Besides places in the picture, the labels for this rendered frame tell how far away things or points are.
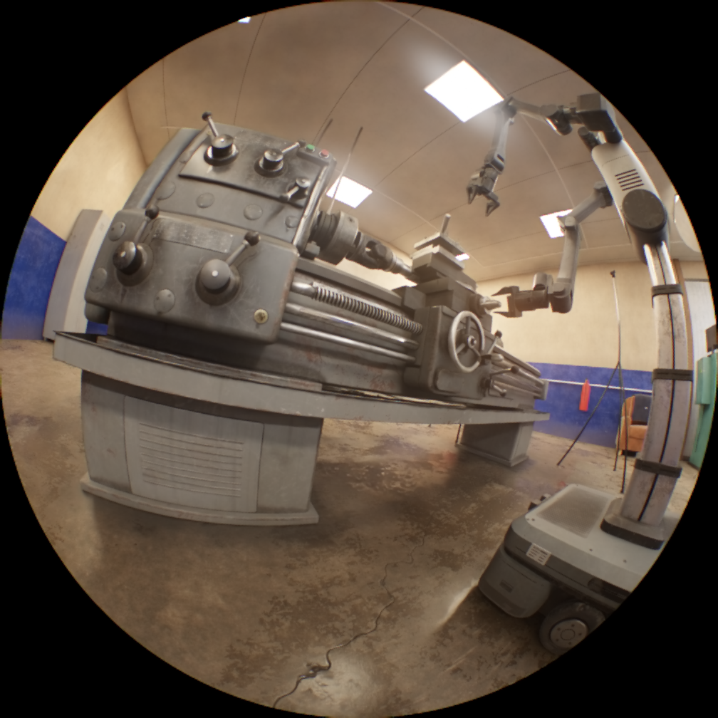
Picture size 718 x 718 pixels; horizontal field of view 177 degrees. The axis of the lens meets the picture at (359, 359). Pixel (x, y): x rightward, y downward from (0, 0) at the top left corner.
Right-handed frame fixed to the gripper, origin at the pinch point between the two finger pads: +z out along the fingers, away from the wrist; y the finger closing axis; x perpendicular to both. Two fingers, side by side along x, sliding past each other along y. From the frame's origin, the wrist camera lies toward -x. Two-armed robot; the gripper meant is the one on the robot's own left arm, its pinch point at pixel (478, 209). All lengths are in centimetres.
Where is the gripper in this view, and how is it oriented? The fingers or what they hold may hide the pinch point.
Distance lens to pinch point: 101.8
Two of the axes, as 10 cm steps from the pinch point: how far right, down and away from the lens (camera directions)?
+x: 2.0, 5.1, -8.4
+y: -9.2, -2.0, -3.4
